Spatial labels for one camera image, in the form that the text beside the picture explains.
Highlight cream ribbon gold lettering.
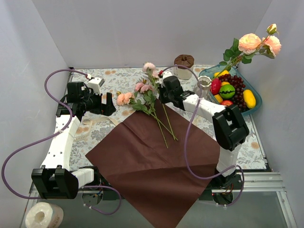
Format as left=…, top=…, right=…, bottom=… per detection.
left=74, top=116, right=119, bottom=142

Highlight peach double rose stem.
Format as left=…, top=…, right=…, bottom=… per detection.
left=116, top=90, right=178, bottom=143

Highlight pink artificial flower bunch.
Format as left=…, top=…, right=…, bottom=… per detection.
left=132, top=82, right=168, bottom=148

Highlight red paper bouquet wrap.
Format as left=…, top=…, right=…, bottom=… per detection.
left=86, top=102, right=219, bottom=228

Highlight peach rose stem with bud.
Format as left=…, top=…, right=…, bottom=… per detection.
left=219, top=23, right=282, bottom=72

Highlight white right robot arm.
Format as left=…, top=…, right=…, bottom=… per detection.
left=159, top=73, right=249, bottom=189

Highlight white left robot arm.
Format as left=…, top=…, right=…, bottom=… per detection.
left=31, top=77, right=116, bottom=199

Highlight white ribbed ceramic vase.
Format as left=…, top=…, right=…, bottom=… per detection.
left=193, top=76, right=211, bottom=99

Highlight brown and white jar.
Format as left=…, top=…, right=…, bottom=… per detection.
left=174, top=54, right=194, bottom=80

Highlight teal plastic fruit basket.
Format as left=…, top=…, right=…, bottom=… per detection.
left=198, top=63, right=263, bottom=117

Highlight red dragon fruit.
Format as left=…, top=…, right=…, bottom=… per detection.
left=210, top=78, right=221, bottom=95

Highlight small yellow lemon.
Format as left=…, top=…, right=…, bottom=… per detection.
left=214, top=94, right=223, bottom=104

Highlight green toy watermelon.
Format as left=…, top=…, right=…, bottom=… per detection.
left=219, top=84, right=235, bottom=99

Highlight red apple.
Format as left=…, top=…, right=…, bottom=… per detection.
left=220, top=100, right=234, bottom=106

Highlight yellow fruit back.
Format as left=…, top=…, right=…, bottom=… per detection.
left=214, top=70, right=229, bottom=78

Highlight dark purple grape bunch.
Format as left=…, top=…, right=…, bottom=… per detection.
left=219, top=74, right=249, bottom=112

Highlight yellow mango right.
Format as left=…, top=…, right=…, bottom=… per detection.
left=243, top=89, right=256, bottom=109

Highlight white toilet paper roll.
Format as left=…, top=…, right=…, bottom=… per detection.
left=25, top=202, right=64, bottom=228

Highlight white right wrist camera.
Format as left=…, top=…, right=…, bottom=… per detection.
left=158, top=70, right=173, bottom=84

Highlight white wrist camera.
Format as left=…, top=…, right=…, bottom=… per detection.
left=87, top=77, right=105, bottom=95
left=158, top=70, right=173, bottom=84

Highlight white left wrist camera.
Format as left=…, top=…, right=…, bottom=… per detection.
left=87, top=77, right=105, bottom=95

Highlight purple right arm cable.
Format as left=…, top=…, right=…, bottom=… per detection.
left=160, top=65, right=245, bottom=208

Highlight aluminium frame rail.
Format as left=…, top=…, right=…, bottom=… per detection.
left=29, top=172, right=297, bottom=228

